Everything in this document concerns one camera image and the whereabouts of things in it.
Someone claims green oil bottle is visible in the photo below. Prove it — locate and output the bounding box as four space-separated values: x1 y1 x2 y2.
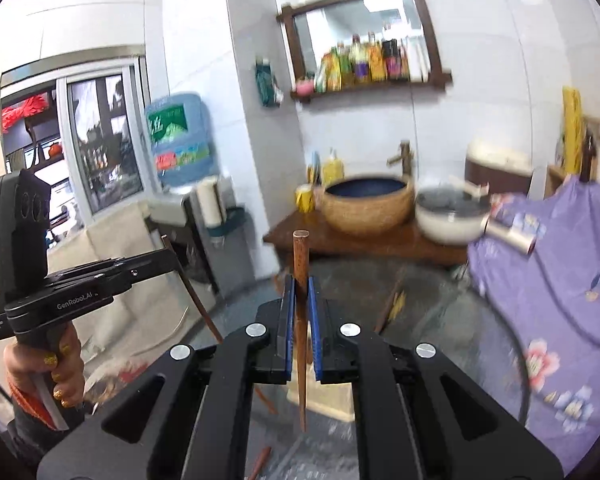
337 45 353 87

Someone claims green packet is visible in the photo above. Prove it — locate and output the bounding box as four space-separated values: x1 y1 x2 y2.
255 57 285 108

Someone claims yellow snack packet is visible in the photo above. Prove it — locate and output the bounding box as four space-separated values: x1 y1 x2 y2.
316 55 339 93

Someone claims orange label bottle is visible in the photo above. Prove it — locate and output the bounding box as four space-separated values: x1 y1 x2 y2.
367 32 385 81

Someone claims purple floral cloth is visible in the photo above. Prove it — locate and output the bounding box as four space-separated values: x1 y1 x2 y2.
467 177 600 471

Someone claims dark soy sauce bottle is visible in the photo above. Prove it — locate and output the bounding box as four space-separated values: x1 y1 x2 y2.
382 37 409 81

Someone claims wooden framed mirror shelf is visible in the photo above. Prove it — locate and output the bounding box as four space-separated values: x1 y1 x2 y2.
277 0 453 104

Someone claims purple label bottle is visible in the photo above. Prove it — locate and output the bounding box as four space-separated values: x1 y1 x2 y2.
350 35 369 83

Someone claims yellow soap bottle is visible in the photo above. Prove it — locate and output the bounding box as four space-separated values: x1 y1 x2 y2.
322 149 345 187

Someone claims beige cloth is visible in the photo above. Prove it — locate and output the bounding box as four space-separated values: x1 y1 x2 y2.
44 200 215 361

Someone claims water dispenser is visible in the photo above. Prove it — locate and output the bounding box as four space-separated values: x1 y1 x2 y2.
147 192 218 288

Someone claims bronze faucet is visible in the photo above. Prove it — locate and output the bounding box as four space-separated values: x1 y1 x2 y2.
386 141 413 179

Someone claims blue water jug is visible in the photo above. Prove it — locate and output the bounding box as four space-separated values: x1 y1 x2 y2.
146 92 218 188

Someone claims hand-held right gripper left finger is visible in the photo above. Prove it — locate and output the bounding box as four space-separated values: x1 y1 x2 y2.
37 274 297 480

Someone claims person's left hand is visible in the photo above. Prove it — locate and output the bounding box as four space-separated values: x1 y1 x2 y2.
4 334 85 409

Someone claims window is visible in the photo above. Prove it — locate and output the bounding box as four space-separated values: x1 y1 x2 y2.
0 60 146 223

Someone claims brown white rice cooker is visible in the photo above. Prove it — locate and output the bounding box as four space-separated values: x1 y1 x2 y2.
465 141 535 197

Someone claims person's left forearm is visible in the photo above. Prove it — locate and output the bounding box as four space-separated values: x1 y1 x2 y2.
6 382 88 463

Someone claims white pan with lid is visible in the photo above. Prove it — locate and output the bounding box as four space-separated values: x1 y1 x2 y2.
415 180 538 256

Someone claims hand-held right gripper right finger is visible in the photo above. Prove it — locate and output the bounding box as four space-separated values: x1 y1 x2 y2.
307 276 565 480

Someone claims white plastic bottle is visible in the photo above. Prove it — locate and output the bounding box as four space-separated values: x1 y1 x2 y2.
407 42 427 81

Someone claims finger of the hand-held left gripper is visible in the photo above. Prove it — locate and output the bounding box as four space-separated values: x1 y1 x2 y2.
46 258 131 287
52 250 177 307

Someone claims wooden washstand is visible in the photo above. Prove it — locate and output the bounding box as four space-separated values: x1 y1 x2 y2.
262 207 468 281

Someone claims yellow cup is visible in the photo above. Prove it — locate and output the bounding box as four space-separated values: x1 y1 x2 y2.
296 185 317 214

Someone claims brown glass bottle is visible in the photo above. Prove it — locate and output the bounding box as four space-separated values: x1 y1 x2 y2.
580 130 597 183

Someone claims yellow roll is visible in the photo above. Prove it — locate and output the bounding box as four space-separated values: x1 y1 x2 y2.
562 87 585 176

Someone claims woven pattern wash basin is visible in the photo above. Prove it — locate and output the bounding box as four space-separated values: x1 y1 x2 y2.
321 175 415 235

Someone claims round glass table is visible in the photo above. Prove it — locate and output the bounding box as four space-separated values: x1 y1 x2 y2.
190 255 531 480

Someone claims brown wooden chopstick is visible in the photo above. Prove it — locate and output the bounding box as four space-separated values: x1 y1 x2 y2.
161 234 278 415
292 230 311 433
249 446 273 480

